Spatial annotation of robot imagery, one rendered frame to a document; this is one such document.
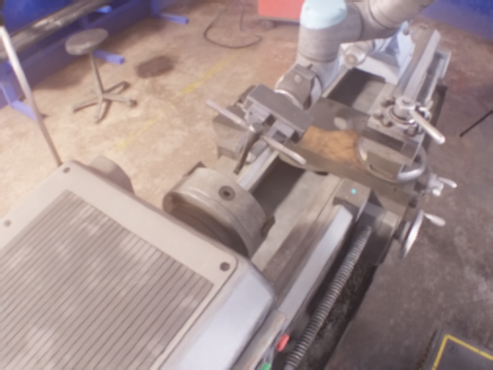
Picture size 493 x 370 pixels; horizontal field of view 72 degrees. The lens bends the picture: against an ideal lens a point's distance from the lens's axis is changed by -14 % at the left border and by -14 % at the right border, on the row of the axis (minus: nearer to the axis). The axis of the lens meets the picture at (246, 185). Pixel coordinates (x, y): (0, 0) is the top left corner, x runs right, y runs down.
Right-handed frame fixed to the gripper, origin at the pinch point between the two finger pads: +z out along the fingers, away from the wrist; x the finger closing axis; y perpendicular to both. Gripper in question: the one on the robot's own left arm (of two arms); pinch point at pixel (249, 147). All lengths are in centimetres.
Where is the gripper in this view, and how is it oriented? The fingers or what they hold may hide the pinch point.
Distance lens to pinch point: 71.3
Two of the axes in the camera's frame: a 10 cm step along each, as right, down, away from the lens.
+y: -2.4, 4.7, 8.5
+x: -8.2, -5.7, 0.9
